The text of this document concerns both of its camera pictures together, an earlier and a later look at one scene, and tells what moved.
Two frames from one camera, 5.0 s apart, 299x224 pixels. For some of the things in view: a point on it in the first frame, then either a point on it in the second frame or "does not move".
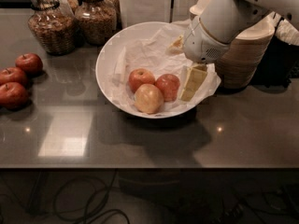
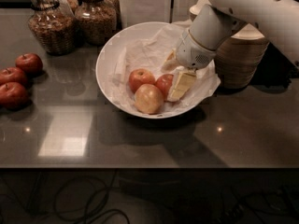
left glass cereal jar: (51, 21) does not move
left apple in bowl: (138, 77) does not move
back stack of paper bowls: (197, 9) does not move
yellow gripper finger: (177, 47) to (171, 63)
